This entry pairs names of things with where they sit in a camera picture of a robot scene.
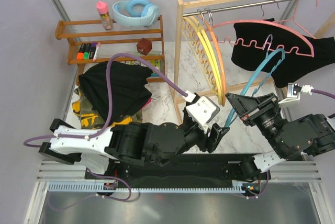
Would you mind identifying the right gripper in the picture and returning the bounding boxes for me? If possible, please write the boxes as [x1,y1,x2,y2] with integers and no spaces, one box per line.
[224,93,285,160]

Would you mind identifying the blue hanger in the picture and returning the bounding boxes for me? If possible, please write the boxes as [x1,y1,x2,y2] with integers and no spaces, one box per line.
[224,34,286,127]

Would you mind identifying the yellow hanger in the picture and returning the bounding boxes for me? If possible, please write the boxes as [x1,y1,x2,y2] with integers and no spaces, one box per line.
[182,10,223,104]
[183,16,226,106]

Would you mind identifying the black trousers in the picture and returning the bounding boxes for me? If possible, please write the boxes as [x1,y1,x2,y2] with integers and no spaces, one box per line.
[231,23,334,88]
[79,61,152,123]

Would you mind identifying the camouflage yellow trousers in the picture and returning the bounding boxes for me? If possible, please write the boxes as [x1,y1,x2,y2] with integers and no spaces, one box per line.
[72,87,143,129]

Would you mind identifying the pink trousers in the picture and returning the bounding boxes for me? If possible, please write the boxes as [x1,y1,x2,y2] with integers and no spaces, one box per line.
[142,98,152,109]

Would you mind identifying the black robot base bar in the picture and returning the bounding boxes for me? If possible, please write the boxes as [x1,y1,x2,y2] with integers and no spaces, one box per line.
[83,152,304,189]

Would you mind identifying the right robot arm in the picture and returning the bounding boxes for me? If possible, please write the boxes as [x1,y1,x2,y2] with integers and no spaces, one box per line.
[226,93,334,182]

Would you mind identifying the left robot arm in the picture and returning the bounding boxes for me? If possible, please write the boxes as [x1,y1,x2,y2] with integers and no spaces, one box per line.
[39,115,229,178]

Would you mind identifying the green card box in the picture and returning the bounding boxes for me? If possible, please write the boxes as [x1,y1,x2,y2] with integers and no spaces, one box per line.
[123,60,162,78]

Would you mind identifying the brown cube box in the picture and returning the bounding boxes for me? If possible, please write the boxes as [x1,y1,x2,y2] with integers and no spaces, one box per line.
[137,38,152,55]

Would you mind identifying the wooden clothes rack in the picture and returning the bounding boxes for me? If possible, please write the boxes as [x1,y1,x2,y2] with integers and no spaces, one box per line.
[167,0,335,124]

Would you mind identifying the white pink pen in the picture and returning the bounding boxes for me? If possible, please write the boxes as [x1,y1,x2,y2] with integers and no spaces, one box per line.
[93,42,101,61]

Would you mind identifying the purple highlighter marker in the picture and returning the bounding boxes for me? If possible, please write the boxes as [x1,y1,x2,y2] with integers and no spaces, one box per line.
[88,42,97,59]

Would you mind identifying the green highlighter marker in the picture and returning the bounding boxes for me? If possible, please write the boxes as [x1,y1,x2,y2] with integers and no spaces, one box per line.
[83,43,92,60]

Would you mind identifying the wooden shelf rack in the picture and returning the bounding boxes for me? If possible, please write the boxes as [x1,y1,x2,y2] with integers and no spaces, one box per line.
[55,15,166,76]

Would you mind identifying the orange highlighter marker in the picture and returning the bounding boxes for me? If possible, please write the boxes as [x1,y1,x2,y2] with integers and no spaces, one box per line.
[76,43,86,60]

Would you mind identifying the pink water bottle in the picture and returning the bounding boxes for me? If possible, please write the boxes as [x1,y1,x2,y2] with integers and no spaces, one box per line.
[96,1,113,31]

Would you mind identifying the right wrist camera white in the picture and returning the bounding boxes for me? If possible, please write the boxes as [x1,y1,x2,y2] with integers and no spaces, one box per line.
[278,83,314,108]

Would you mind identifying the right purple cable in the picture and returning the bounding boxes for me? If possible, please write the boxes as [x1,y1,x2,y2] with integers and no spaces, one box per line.
[242,89,335,200]

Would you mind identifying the purple cable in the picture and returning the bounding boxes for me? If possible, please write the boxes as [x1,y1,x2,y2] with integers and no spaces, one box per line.
[242,89,335,200]
[23,53,189,210]

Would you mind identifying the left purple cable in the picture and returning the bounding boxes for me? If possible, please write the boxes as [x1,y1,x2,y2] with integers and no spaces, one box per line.
[23,53,189,210]

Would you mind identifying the white cable duct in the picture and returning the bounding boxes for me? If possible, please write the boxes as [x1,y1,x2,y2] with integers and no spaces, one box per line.
[48,182,246,194]

